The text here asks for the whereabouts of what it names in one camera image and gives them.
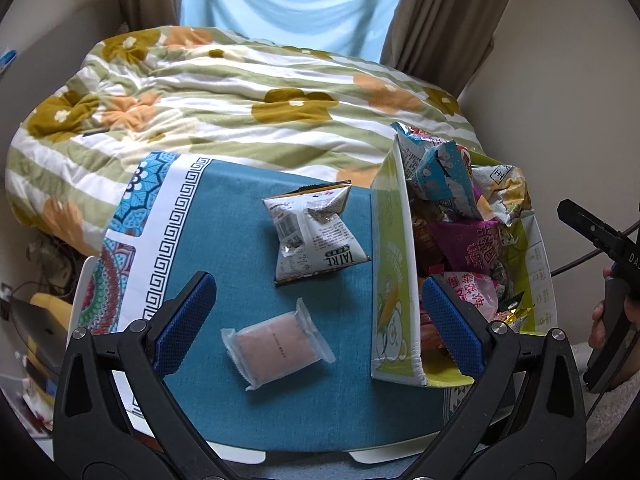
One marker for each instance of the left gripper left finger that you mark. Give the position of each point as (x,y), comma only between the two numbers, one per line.
(114,417)

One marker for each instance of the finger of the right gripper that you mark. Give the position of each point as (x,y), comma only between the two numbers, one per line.
(585,222)

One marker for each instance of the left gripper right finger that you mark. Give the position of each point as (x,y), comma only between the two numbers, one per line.
(524,417)

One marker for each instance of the corn chip bag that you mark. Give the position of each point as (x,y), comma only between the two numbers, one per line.
(501,192)

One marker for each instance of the pink white snack bag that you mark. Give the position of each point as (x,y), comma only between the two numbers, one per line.
(476,289)

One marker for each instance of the right hand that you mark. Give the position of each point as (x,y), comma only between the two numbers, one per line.
(600,324)

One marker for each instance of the purple snack bag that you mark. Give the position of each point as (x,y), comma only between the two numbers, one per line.
(471,245)

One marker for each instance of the yellow cushion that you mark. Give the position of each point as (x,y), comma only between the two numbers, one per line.
(46,320)

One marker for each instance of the yellow-green cardboard box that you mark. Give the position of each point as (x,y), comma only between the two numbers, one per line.
(395,269)

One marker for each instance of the blue white snack bag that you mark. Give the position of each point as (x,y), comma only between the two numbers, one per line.
(438,170)

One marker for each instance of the clear pink pastry packet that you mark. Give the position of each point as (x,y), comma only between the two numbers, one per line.
(276,348)

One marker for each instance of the patterned blue table mat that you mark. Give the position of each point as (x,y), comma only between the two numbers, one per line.
(185,213)

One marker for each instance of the brown right curtain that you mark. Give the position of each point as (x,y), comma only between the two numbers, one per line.
(443,42)

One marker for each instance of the white black snack bag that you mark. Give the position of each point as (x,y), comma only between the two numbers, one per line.
(313,238)

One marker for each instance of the floral striped quilt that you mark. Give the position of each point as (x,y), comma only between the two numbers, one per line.
(207,91)

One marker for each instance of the light blue window cloth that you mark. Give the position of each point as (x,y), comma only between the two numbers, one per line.
(350,27)

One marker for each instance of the grey headboard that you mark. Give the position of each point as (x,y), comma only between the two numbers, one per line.
(51,60)

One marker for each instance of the small blue white object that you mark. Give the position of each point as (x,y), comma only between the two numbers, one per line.
(6,59)

